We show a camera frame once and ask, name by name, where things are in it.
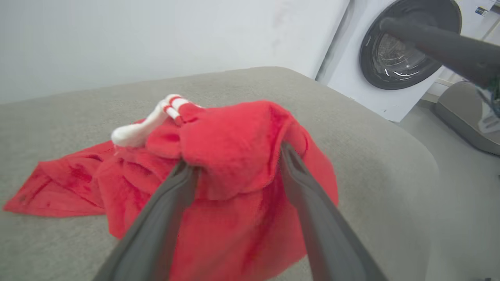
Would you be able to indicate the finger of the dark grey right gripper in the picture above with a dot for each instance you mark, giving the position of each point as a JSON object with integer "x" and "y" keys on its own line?
{"x": 453, "y": 48}

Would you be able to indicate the grey fabric sofa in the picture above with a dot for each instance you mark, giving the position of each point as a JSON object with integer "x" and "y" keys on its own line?
{"x": 273, "y": 86}

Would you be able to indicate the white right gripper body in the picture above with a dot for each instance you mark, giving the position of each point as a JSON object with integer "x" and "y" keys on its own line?
{"x": 491, "y": 121}

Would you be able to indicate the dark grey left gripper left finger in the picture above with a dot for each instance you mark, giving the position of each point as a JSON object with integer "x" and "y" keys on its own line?
{"x": 156, "y": 226}

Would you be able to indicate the blue washing machine sticker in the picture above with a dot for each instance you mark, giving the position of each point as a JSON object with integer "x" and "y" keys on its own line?
{"x": 481, "y": 11}

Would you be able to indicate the grey fabric ottoman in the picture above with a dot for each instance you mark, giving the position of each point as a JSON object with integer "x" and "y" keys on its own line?
{"x": 457, "y": 113}

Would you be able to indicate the round dark washing machine door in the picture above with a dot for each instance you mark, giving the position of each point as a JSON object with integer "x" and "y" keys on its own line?
{"x": 394, "y": 66}

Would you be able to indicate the red and white garment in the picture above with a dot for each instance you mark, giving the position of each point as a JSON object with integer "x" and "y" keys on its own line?
{"x": 234, "y": 148}

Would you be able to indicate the white washing machine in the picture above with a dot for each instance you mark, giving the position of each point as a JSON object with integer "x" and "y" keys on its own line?
{"x": 351, "y": 74}

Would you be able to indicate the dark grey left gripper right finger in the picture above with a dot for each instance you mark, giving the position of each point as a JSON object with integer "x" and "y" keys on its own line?
{"x": 316, "y": 226}

